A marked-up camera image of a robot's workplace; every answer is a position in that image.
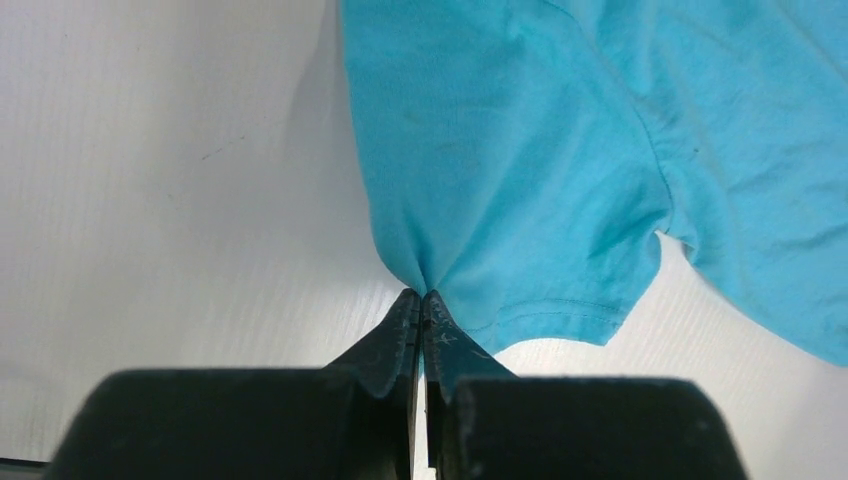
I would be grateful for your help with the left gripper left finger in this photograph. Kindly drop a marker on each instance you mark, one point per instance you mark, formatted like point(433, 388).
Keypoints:
point(351, 419)

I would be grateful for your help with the turquoise t-shirt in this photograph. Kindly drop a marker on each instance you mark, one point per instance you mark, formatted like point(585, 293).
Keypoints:
point(523, 158)

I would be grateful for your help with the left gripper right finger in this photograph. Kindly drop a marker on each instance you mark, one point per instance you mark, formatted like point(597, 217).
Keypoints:
point(485, 422)

